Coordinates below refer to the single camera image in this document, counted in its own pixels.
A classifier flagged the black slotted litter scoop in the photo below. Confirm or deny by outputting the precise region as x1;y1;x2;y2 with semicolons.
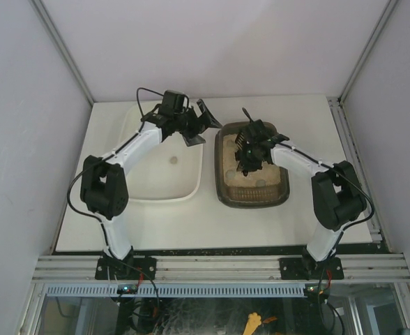
235;130;251;177

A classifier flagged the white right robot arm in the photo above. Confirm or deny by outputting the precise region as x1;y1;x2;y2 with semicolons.
235;119;375;262

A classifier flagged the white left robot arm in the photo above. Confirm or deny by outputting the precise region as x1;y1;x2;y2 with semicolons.
79;90;222;260

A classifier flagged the dark translucent litter box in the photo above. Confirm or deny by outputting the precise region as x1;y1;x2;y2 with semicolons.
213;120;291;209

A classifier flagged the white plastic bin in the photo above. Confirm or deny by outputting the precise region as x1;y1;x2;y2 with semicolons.
117;100;206;202

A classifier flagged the yellow paw shaped object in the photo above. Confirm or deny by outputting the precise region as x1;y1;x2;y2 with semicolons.
243;313;262;335

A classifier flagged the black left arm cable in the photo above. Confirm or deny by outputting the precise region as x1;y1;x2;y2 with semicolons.
136;87;166;116

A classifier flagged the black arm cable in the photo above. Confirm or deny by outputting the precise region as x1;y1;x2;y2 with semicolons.
136;87;166;116
333;163;376;235

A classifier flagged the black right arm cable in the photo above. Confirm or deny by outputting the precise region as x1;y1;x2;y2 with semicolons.
333;163;376;235

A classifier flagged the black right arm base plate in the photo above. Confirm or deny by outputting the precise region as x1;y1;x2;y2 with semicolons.
279;256;344;280

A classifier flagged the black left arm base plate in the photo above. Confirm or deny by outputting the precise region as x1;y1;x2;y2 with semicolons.
95;255;157;281

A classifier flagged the aluminium front frame rail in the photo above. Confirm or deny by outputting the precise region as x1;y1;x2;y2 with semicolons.
32;254;410;283

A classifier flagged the grey slotted cable duct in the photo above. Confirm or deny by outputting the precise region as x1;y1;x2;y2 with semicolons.
46;283;305;298

